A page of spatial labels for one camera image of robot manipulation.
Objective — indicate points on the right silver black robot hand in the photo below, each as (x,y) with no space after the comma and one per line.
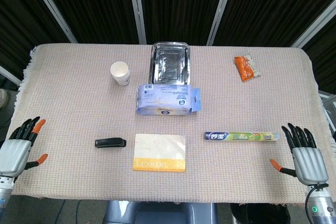
(309,163)

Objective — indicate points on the blue wet wipes pack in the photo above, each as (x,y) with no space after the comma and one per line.
(168,100)

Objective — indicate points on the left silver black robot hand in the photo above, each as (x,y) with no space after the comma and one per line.
(14,153)

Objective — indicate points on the white shoe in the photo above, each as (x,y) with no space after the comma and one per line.
(3,98)

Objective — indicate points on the white paper cup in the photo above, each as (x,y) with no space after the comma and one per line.
(120,73)

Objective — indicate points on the yellow Lexicon notepad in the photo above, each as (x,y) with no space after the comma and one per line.
(159,153)

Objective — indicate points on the stainless steel tray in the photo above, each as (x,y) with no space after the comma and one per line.
(169,63)

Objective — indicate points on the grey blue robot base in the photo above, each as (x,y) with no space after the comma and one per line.
(160,213)

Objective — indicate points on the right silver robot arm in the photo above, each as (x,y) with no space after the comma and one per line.
(320,204)

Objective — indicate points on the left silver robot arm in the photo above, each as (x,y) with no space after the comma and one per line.
(4,192)

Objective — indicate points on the cling film roll box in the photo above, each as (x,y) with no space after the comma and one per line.
(241,136)

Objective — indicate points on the orange snack packet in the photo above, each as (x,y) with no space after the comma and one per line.
(245,68)

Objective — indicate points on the grey metal partition post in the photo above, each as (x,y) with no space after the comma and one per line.
(220,6)
(51,6)
(136,6)
(315,28)

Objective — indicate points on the black stapler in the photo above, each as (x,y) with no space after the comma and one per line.
(110,143)

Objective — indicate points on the beige woven tablecloth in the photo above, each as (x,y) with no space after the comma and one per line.
(78,103)

